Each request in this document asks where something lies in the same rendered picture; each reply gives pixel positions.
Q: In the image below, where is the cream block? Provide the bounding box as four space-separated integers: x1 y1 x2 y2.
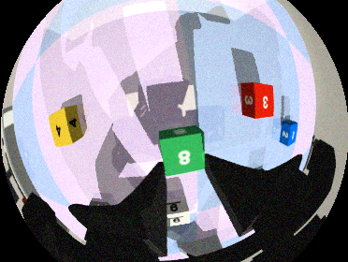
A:
88 200 109 206

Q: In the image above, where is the red block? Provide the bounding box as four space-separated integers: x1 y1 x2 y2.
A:
241 82 275 119

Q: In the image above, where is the yellow block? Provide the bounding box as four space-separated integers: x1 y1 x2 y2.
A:
49 105 83 147

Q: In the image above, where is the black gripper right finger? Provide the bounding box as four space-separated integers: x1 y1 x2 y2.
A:
204 153 303 237

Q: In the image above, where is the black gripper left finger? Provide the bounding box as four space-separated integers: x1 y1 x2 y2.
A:
68 162 167 258

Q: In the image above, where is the green block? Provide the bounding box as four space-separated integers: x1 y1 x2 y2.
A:
159 124 205 176

